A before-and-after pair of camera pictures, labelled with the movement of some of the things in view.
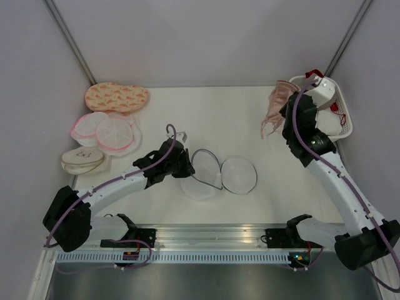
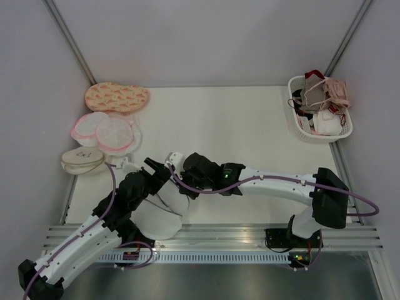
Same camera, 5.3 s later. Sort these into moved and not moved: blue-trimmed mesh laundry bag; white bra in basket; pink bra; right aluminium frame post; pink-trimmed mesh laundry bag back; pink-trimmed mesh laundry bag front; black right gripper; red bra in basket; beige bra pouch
Moved: pink bra; blue-trimmed mesh laundry bag; black right gripper
Not moved: red bra in basket; right aluminium frame post; pink-trimmed mesh laundry bag front; white bra in basket; beige bra pouch; pink-trimmed mesh laundry bag back
